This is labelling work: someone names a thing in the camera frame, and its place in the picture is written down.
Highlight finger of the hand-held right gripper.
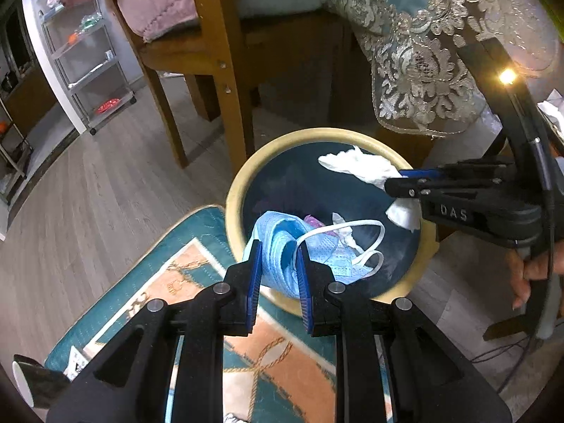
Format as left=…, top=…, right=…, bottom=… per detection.
left=399, top=161, right=517, bottom=180
left=383, top=177, right=517, bottom=200

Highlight blue bin yellow rim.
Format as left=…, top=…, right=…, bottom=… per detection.
left=226, top=129, right=438, bottom=318

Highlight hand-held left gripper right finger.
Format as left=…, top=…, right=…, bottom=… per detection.
left=295, top=243, right=514, bottom=423

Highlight brown kitchen cabinet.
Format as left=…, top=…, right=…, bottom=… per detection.
left=6, top=66, right=58, bottom=133

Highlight blue face mask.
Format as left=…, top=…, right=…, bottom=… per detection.
left=241, top=211, right=386, bottom=298

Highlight white tissue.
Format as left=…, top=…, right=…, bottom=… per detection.
left=318, top=145, right=422, bottom=232

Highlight person's right hand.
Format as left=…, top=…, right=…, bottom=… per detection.
left=507, top=248, right=532, bottom=311

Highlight wooden chair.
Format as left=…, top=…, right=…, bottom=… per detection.
left=94, top=0, right=349, bottom=172

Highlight white trolley cart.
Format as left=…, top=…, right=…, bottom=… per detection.
left=39, top=0, right=137, bottom=135

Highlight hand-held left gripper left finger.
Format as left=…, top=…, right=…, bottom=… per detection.
left=46, top=239, right=265, bottom=423

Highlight black mug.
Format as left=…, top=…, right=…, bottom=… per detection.
left=12, top=354, right=71, bottom=410

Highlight metal shelf rack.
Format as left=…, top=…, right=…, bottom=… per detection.
left=0, top=97, right=35, bottom=199

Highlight pink quilted cushion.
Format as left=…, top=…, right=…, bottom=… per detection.
left=117, top=0, right=199, bottom=42

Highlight teal printed cushion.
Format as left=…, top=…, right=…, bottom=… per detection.
left=44, top=205, right=397, bottom=423

